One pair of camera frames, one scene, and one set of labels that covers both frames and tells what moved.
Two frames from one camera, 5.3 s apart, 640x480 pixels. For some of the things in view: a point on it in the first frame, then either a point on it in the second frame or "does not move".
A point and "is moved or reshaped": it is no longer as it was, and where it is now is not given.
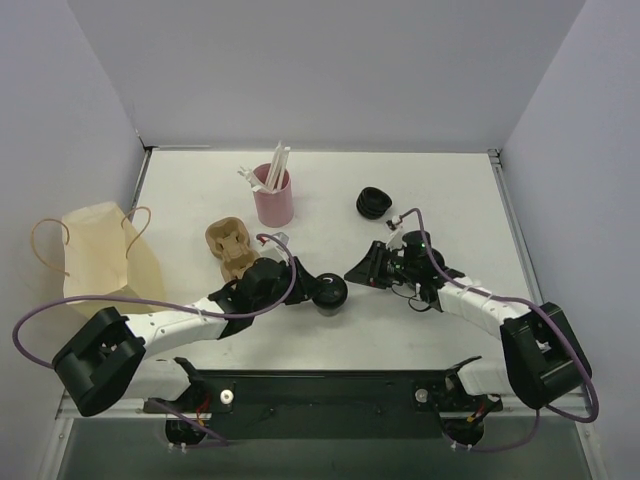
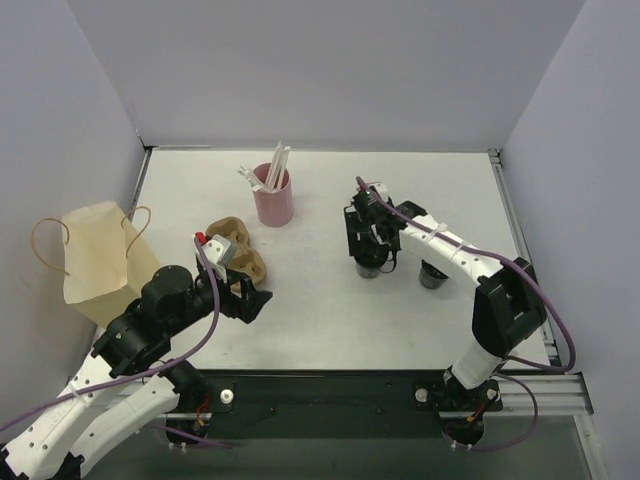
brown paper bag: [103, 257] does not move
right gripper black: [376, 265] → [360, 245]
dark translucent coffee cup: [329, 312] is moved or reshaped
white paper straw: [272, 175] does not move
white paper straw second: [283, 165] does not move
